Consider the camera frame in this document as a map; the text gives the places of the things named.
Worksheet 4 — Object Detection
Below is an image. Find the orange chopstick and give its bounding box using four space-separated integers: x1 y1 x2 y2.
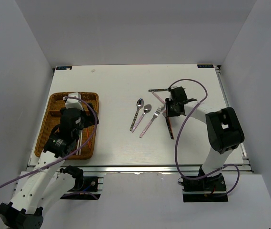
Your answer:
167 117 173 135
85 128 91 148

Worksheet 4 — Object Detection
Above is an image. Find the dark handled fork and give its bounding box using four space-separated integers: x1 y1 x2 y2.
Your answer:
161 105 174 140

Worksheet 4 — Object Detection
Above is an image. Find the pink handled fork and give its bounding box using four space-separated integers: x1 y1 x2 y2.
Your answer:
139 107 161 138

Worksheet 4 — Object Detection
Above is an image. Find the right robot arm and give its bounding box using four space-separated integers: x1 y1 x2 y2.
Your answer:
165 87 245 190

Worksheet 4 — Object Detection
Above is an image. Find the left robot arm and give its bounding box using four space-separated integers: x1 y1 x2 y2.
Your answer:
0 97 99 229

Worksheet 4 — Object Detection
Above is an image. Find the brown wicker cutlery tray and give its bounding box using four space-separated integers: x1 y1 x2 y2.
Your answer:
34 92 99 160

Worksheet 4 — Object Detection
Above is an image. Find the right blue table label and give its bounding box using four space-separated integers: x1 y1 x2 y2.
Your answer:
197 64 214 68

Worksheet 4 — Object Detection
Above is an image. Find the blue table label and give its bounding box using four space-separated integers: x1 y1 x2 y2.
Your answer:
56 66 72 71
197 64 214 68

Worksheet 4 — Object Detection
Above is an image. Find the left blue table label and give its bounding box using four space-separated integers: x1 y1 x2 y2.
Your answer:
56 66 72 71

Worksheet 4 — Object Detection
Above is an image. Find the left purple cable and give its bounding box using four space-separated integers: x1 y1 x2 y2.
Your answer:
0 97 100 229

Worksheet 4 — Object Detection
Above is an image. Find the purple cable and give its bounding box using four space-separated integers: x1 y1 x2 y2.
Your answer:
168 79 241 195
0 97 100 229

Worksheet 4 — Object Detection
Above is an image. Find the pink handled table knife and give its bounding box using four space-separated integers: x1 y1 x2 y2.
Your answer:
151 92 166 104

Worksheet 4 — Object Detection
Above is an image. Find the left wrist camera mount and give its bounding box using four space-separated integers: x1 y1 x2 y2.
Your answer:
63 92 84 111

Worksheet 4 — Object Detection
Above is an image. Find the dark handled table knife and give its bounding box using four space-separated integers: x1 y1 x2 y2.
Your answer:
148 88 169 92

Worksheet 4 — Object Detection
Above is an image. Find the pink handled spoon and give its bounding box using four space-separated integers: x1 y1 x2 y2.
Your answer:
131 104 152 133

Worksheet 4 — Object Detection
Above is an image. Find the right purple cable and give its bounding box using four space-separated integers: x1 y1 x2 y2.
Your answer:
168 79 241 195

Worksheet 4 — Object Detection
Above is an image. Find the dark handled spoon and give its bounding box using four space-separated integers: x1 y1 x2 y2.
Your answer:
130 98 144 131

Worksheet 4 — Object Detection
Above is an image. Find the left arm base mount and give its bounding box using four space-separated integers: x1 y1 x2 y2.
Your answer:
60 166 100 200

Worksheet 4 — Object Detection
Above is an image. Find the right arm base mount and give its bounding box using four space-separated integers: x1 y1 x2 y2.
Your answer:
178 174 228 203

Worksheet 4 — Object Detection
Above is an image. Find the aluminium table rail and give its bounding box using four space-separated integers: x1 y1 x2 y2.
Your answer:
215 65 254 173

